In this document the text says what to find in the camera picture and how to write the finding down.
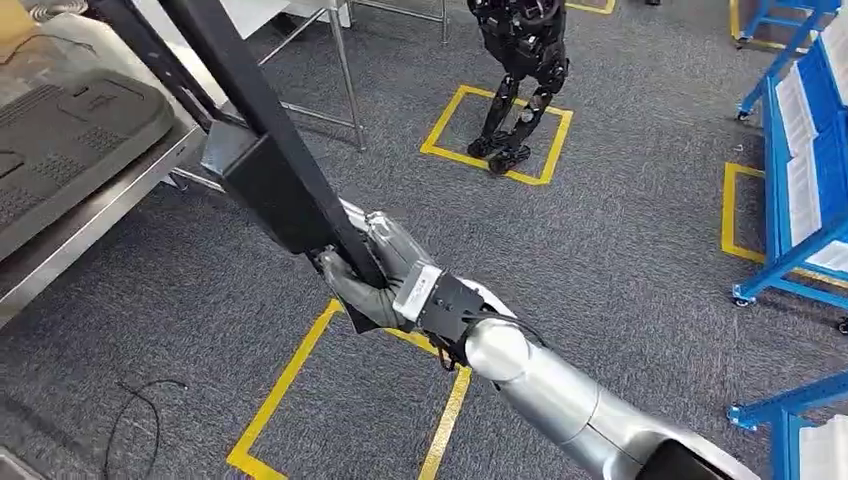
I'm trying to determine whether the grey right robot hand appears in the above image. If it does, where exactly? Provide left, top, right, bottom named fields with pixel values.
left=316, top=210, right=437, bottom=332

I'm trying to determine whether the long black plastic panel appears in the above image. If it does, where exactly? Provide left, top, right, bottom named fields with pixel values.
left=89, top=0, right=393, bottom=336

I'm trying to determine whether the yellow floor tape square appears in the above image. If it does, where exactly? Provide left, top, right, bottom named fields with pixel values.
left=419, top=84, right=576, bottom=187
left=226, top=298, right=474, bottom=480

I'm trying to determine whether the black humanoid robot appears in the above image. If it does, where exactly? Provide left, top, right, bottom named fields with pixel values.
left=465, top=0, right=572, bottom=177

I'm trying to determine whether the steel work table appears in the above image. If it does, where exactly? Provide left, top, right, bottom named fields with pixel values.
left=0, top=119, right=230, bottom=330

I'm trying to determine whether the dark grey moulded mat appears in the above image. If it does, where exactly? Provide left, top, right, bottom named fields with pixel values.
left=0, top=69, right=178, bottom=234

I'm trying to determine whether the beige moulded mat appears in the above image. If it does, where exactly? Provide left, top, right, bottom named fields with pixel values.
left=0, top=13, right=175, bottom=117

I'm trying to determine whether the blue steel shelf rack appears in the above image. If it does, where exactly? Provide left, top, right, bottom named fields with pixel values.
left=731, top=29, right=848, bottom=336
left=726, top=370, right=848, bottom=480
left=733, top=0, right=844, bottom=122

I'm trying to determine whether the white plastic tray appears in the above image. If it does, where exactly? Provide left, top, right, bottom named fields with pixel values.
left=797, top=413, right=848, bottom=480
left=804, top=239, right=848, bottom=275

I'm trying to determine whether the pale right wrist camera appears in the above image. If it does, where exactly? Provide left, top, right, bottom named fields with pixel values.
left=392, top=263, right=444, bottom=324

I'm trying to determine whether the steel table frame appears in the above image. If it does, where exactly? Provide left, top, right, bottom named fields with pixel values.
left=256, top=0, right=452, bottom=153

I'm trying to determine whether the black floor cable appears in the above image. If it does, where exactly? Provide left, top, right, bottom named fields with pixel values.
left=101, top=378, right=189, bottom=480

